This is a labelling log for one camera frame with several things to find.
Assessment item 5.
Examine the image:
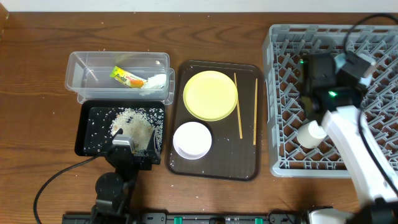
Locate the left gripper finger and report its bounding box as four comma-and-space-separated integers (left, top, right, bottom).
111, 128, 124, 145
146, 130, 160, 157

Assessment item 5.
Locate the pink white bowl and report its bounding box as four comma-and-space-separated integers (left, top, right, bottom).
172, 121, 212, 160

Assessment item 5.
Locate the white cup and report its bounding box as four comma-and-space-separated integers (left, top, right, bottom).
297, 121, 327, 149

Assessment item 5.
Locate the green orange snack wrapper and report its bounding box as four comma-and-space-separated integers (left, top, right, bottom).
110, 66, 147, 88

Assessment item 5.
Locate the white tissue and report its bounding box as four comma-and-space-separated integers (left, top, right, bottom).
141, 74, 167, 90

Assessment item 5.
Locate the yellow round plate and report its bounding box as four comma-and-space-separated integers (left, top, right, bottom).
183, 70, 238, 121

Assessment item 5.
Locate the wooden chopstick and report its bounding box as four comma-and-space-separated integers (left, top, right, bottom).
234, 73, 243, 139
252, 78, 258, 146

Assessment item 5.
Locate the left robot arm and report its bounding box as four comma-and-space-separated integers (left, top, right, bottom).
89, 129, 160, 224

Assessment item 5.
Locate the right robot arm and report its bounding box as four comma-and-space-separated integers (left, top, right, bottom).
300, 52, 397, 223

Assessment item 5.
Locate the grey plastic dishwasher rack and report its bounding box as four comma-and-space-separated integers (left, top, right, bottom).
262, 24, 397, 178

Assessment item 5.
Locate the black tray with rice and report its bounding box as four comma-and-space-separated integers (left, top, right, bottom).
75, 100, 165, 156

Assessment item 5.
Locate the clear plastic bin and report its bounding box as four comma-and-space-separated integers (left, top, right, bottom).
65, 51, 175, 105

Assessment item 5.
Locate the dark brown serving tray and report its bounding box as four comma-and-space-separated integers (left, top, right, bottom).
165, 60, 264, 181

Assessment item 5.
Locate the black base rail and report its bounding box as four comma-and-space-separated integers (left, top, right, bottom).
61, 207, 368, 224

